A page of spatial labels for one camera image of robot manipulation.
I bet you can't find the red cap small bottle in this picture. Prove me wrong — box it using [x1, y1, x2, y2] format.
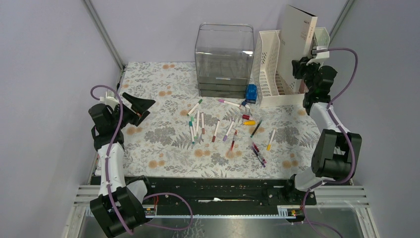
[242, 115, 253, 120]

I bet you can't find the clear acrylic drawer organizer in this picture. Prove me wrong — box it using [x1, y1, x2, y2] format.
[195, 23, 254, 99]

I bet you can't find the pink cap white marker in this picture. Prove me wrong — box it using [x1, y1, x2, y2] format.
[218, 99, 241, 108]

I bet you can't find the blue stapler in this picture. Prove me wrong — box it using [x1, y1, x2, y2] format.
[245, 84, 258, 104]

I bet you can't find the teal cap white marker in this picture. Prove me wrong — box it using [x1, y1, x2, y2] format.
[189, 117, 196, 144]

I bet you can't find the green clipboard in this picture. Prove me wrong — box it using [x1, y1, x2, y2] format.
[314, 27, 330, 48]

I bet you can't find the yellow cap white marker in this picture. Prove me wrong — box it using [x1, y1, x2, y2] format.
[266, 129, 276, 151]

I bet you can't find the purple cap white marker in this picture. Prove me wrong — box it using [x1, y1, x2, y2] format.
[222, 120, 235, 142]

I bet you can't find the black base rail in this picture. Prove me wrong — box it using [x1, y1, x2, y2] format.
[92, 176, 355, 217]

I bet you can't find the beige notebook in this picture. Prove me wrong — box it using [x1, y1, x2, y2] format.
[277, 5, 318, 94]

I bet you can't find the white mesh file rack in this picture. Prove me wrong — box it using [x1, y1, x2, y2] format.
[252, 30, 325, 108]

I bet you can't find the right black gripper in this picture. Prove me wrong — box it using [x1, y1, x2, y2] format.
[290, 57, 320, 93]

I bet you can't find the rust cap white marker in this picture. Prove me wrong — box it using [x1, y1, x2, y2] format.
[200, 112, 206, 135]

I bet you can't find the green cap white marker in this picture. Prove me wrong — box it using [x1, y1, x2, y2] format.
[187, 99, 203, 116]

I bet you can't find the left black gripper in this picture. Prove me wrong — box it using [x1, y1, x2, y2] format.
[111, 92, 155, 129]

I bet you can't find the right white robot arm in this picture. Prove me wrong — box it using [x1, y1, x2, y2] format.
[282, 57, 362, 204]

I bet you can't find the yellow small bottle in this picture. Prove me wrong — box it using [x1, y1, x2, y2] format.
[243, 120, 256, 125]

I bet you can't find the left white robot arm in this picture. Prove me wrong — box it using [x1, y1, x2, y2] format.
[88, 93, 155, 238]

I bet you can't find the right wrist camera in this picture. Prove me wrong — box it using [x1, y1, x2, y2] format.
[311, 46, 330, 61]

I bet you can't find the brown cap white marker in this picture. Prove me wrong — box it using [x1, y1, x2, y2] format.
[211, 119, 220, 143]

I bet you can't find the floral table mat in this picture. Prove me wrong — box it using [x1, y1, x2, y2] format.
[120, 62, 320, 179]

